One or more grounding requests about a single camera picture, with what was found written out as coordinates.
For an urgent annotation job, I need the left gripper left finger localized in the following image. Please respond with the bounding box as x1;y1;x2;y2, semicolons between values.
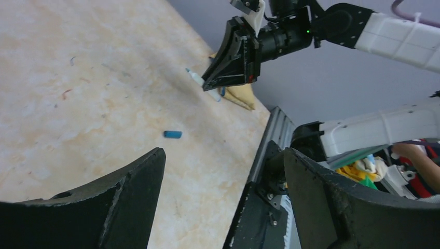
1;147;166;248

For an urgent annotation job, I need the small blue pen cap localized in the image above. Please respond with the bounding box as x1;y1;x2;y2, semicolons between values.
163;130;183;139

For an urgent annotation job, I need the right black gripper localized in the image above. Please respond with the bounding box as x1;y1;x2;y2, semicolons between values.
202;16;262;91

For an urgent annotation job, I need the white light-blue pen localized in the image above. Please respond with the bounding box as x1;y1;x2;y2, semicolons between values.
185;68;222;102

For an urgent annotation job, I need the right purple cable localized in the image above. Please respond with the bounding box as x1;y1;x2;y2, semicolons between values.
392;0;440;29

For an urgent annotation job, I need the colourful clutter behind rail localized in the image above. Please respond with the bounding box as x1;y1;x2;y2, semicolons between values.
331;139;439;203

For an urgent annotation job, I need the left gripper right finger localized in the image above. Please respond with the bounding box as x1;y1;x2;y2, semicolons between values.
283;148;439;248

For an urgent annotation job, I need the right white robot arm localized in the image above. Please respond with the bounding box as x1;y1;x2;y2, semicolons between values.
202;1;439;162

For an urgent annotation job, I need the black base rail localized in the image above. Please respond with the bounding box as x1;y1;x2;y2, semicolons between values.
223;107;295;248

